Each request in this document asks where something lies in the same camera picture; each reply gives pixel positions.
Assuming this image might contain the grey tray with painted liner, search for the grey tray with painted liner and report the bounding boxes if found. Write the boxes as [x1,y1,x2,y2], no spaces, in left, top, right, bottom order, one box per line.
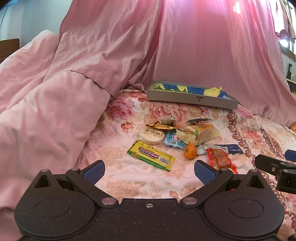
[147,81,239,109]

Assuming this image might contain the yellow green snack bar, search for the yellow green snack bar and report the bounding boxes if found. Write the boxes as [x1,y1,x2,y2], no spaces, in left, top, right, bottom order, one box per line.
[127,141,175,172]

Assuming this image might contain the pink duvet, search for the pink duvet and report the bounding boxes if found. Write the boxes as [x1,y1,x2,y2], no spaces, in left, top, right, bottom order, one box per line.
[1,30,110,240]

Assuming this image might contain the packaged bread loaf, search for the packaged bread loaf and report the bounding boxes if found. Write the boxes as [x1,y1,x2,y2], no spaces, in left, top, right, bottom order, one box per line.
[176,124,220,146]

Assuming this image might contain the dark blue stick sachets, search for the dark blue stick sachets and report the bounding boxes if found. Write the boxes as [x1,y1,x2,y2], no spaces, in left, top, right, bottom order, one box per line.
[196,143,244,156]

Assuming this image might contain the wooden headboard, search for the wooden headboard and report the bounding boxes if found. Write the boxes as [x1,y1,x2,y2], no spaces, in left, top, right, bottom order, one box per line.
[0,38,20,63]

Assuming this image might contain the round biscuit pack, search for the round biscuit pack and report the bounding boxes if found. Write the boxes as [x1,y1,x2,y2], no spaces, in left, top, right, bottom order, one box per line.
[138,126,165,145]

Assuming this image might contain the red dried meat packet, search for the red dried meat packet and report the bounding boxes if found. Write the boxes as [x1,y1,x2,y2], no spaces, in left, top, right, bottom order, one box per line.
[205,147,238,174]

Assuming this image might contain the small orange mandarin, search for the small orange mandarin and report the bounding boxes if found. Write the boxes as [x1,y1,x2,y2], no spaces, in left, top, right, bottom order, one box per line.
[184,144,197,160]

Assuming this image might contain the pink curtain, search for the pink curtain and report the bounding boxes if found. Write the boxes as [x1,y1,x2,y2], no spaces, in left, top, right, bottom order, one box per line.
[47,1,295,127]

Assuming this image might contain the dark clear snack packet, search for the dark clear snack packet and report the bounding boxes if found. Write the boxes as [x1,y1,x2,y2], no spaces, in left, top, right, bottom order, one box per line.
[186,118,210,125]

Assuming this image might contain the gold foil snack packet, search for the gold foil snack packet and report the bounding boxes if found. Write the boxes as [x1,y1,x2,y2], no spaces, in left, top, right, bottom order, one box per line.
[146,116,179,130]

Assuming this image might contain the light blue candy packet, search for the light blue candy packet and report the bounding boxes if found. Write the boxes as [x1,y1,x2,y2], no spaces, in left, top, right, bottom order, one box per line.
[164,130,187,150]

